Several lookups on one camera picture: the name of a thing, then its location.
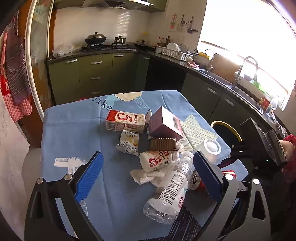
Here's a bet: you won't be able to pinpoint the crumpled white snack wrapper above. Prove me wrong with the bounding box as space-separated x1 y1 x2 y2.
116 130 139 156

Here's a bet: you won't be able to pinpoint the chrome kitchen faucet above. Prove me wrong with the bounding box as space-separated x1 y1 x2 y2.
232 56 259 87

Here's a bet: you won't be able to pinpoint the gas stove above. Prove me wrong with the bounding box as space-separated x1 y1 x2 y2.
81 43 133 51

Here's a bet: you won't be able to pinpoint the white Q10 supplement bottle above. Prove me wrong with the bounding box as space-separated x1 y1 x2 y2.
139 151 179 173

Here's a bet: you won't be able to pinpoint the black wok with lid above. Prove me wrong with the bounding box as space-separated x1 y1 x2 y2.
85 32 106 45

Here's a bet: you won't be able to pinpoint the red white milk carton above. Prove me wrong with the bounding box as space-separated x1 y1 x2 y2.
105 110 145 133

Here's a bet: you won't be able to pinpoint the green kitchen base cabinets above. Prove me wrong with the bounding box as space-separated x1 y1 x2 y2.
48 50 269 129

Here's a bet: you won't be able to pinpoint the blue patterned tablecloth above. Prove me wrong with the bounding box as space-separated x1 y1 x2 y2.
40 89 249 241

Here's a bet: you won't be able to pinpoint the brown ribbed plastic tray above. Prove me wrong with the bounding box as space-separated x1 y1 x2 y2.
149 138 178 151

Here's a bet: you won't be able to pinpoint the white paper towel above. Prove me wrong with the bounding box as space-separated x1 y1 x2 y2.
130 143 194 187

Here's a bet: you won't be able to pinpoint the small black pot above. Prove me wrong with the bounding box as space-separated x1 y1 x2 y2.
114 35 126 45

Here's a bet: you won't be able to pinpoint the maroon cardboard box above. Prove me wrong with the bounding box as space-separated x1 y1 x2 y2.
149 106 184 141

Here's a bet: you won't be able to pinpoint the clear plastic water bottle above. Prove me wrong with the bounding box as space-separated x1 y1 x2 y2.
142 152 194 225

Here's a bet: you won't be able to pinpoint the person's right hand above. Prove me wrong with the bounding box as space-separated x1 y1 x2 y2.
280 140 295 161

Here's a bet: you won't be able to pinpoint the yellow rimmed trash bin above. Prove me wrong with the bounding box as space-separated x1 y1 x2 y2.
211 120 242 147

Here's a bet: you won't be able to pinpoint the red checkered apron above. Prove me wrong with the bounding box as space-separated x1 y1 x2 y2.
1 13 32 122

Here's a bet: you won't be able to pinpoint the white dish rack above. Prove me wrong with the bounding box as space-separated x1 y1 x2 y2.
159 43 193 62

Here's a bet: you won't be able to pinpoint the red soda can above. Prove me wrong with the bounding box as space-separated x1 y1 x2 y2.
190 170 236 190

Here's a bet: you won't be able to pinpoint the clear plastic cup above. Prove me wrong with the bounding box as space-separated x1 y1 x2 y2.
194 138 222 164

